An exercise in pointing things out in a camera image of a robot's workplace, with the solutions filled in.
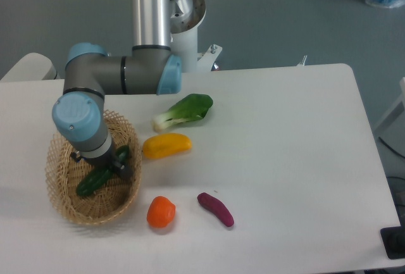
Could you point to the white furniture frame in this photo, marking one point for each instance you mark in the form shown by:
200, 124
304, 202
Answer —
391, 114

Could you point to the black device at table edge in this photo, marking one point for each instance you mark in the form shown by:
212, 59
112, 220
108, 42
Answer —
393, 241

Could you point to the purple sweet potato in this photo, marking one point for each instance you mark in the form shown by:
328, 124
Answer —
217, 208

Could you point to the orange bell pepper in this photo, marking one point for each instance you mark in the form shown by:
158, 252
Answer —
161, 212

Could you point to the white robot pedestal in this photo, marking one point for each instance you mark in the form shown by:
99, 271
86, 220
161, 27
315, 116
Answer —
186, 17

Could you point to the green bok choy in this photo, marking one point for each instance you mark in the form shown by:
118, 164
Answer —
193, 107

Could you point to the woven wicker basket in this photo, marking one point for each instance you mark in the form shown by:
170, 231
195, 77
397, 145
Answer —
63, 174

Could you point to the green cucumber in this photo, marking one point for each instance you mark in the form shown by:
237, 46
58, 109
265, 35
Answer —
99, 176

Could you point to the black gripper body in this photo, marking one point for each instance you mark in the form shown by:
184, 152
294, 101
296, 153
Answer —
100, 157

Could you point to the silver and grey robot arm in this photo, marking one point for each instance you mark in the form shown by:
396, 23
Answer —
91, 74

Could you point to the yellow bell pepper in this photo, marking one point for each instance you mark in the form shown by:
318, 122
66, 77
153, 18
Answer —
165, 145

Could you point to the white chair back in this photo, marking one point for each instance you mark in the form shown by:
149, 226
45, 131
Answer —
32, 67

